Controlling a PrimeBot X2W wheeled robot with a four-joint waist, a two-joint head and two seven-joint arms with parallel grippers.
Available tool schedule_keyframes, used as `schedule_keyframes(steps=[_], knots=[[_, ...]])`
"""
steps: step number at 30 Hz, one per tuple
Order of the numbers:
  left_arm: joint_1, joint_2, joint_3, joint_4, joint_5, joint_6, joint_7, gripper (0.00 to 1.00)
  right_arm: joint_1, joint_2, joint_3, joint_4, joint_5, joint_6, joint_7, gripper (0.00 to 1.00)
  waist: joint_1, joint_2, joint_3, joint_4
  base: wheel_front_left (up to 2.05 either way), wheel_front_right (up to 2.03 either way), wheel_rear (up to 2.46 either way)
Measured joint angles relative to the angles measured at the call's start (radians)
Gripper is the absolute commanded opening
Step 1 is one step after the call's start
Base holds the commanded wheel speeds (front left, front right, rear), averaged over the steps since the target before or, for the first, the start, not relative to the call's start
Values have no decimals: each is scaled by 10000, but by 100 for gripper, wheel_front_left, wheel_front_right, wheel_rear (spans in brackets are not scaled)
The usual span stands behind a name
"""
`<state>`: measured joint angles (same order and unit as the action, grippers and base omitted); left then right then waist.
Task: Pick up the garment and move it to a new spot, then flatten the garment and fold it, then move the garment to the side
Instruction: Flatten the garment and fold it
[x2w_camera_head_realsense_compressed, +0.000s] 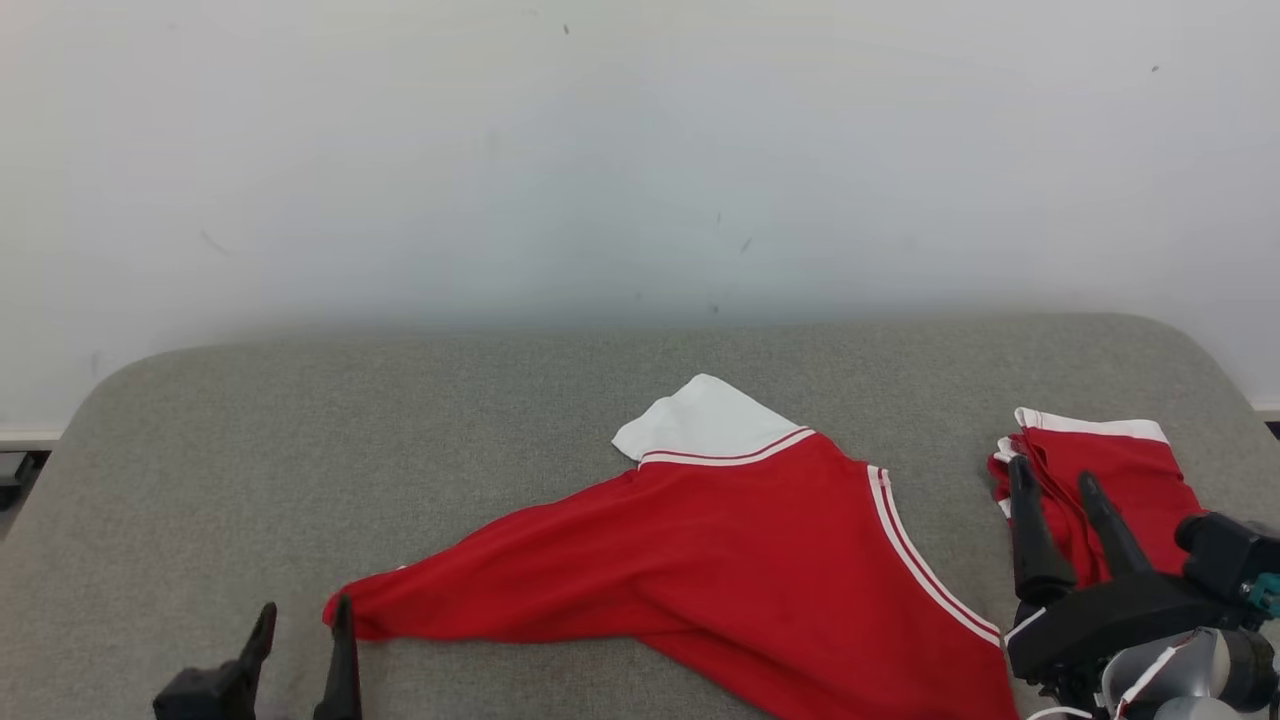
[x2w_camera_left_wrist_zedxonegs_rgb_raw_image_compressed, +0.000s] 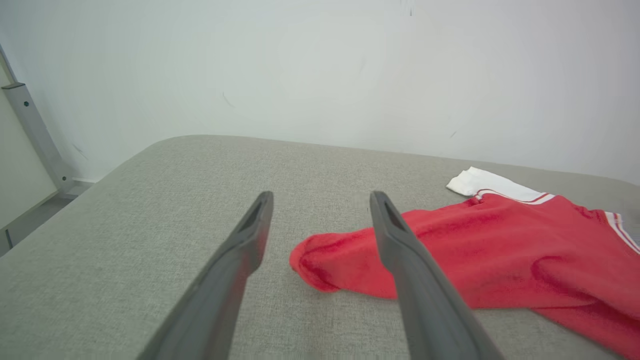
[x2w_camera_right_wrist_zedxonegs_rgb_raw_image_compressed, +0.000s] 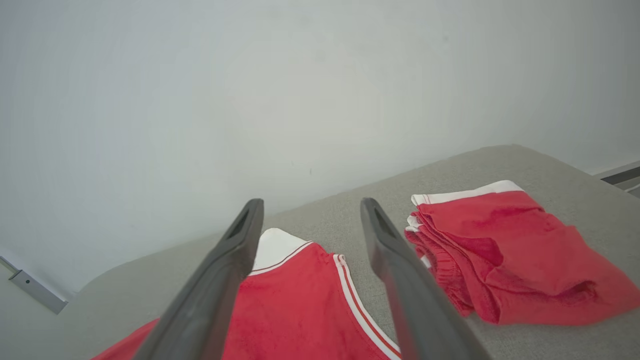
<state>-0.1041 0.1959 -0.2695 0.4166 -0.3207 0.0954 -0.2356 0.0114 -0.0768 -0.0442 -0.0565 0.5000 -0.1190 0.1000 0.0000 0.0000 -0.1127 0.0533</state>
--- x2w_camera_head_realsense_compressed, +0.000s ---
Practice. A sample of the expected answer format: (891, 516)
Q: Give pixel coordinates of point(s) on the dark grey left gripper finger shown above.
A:
(258, 645)
(342, 670)

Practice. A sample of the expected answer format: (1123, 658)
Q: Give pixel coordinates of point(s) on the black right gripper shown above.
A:
(1110, 620)

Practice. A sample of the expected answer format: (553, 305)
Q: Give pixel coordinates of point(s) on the red Bulls 23 shorts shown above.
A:
(1130, 470)

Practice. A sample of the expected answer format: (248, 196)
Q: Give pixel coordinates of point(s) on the red jersey with white sleeves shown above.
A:
(720, 570)

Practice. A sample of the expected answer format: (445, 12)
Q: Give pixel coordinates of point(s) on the dark floor object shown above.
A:
(15, 478)

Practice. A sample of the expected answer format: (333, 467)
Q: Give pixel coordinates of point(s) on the teal right camera connector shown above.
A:
(1265, 593)

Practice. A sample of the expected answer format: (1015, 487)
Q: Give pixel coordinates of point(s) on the white wall baseboard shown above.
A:
(30, 437)

